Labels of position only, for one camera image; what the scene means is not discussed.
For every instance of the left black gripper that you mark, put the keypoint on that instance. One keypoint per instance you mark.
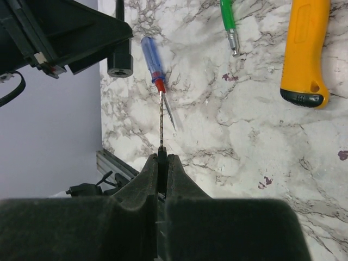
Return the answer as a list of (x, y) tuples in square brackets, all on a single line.
[(51, 35)]

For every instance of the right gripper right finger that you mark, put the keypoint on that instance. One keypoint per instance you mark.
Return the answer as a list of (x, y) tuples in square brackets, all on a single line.
[(198, 227)]

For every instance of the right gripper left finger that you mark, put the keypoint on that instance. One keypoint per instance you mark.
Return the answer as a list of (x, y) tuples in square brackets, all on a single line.
[(117, 227)]

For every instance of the black padlock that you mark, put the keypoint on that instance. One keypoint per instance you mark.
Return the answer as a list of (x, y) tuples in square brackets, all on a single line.
[(120, 62)]

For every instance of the green cable lock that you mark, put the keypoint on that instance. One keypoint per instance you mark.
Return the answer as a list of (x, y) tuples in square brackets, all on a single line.
[(229, 25)]

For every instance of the blue red screwdriver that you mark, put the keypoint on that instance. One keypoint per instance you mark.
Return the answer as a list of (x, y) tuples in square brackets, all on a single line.
[(154, 65)]

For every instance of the orange utility knife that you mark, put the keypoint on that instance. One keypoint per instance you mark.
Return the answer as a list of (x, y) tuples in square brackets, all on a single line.
[(302, 83)]

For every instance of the left aluminium extrusion rail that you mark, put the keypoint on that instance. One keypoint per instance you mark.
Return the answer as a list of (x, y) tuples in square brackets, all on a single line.
[(106, 162)]

